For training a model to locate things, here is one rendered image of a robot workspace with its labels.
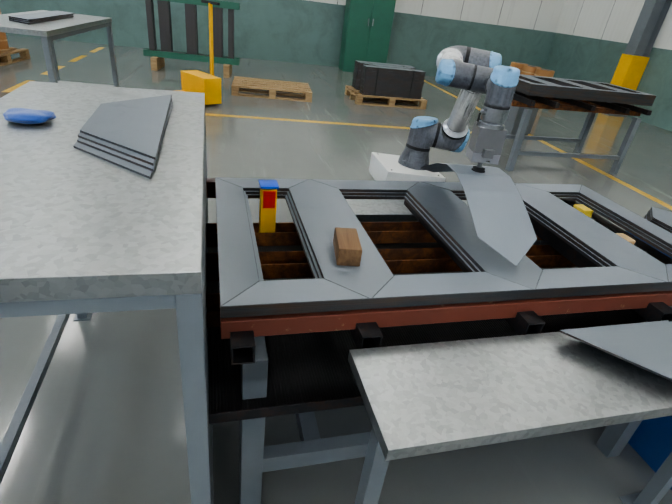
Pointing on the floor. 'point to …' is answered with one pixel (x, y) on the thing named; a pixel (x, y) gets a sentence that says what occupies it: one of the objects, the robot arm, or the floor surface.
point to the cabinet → (366, 32)
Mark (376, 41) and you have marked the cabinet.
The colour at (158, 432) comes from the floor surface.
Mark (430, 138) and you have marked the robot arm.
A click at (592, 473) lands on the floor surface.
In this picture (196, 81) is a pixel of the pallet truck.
